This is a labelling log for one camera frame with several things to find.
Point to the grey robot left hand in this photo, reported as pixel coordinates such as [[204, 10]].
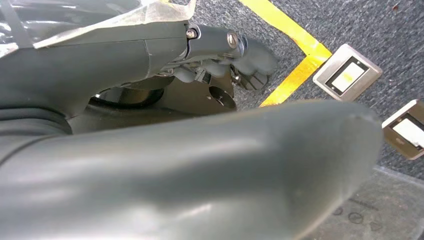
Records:
[[165, 185]]

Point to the dark robot leg housing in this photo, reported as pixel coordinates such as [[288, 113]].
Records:
[[185, 99]]

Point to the yellow floor tape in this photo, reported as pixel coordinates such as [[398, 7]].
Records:
[[308, 43]]

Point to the silver floor socket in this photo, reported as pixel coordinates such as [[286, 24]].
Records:
[[348, 73], [407, 132]]

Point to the grey floor plate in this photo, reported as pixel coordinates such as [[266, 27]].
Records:
[[391, 205]]

